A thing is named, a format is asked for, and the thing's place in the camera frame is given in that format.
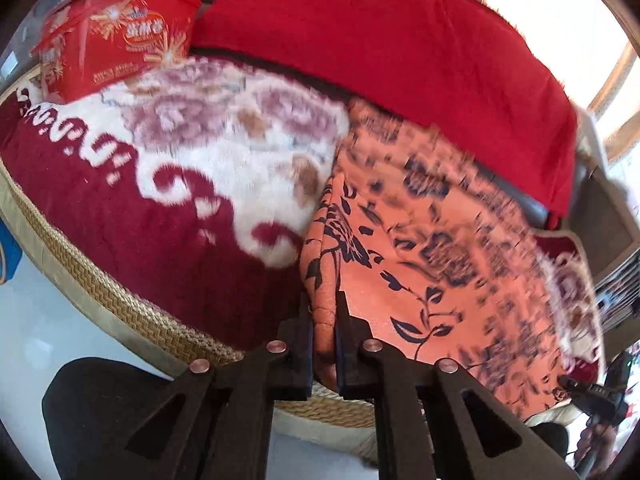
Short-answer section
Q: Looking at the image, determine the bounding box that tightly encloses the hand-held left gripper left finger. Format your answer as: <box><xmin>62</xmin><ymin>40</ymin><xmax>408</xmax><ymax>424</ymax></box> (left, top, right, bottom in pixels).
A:
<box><xmin>122</xmin><ymin>290</ymin><xmax>315</xmax><ymax>480</ymax></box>

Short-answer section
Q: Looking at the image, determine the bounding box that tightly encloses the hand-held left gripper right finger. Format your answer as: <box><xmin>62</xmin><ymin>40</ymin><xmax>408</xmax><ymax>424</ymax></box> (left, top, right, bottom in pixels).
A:
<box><xmin>334</xmin><ymin>290</ymin><xmax>581</xmax><ymax>480</ymax></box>

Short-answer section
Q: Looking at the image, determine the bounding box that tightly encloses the orange floral garment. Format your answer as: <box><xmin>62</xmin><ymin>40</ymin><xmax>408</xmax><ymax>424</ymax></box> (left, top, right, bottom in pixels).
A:
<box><xmin>299</xmin><ymin>97</ymin><xmax>576</xmax><ymax>418</ymax></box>

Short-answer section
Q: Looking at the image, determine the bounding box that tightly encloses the grey cabinet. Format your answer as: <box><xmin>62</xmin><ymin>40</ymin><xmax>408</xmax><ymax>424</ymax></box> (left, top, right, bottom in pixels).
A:
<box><xmin>570</xmin><ymin>157</ymin><xmax>640</xmax><ymax>333</ymax></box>

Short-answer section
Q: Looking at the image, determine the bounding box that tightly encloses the maroon white floral blanket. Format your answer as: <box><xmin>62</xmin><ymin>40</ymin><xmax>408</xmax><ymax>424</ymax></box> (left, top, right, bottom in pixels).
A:
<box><xmin>0</xmin><ymin>55</ymin><xmax>606</xmax><ymax>386</ymax></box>

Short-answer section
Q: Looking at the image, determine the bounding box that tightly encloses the person's black trouser leg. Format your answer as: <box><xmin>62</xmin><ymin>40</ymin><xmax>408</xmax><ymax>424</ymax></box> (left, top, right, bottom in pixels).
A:
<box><xmin>42</xmin><ymin>357</ymin><xmax>281</xmax><ymax>480</ymax></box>

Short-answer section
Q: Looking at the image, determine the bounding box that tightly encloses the red fleece blanket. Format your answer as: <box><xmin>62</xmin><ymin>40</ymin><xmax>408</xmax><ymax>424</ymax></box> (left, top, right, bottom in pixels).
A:
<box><xmin>190</xmin><ymin>0</ymin><xmax>580</xmax><ymax>231</ymax></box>

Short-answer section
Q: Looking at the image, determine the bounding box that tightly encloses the blue white object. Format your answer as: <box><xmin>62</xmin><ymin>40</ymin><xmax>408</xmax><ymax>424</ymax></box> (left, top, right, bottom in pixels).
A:
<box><xmin>0</xmin><ymin>222</ymin><xmax>23</xmax><ymax>288</ymax></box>

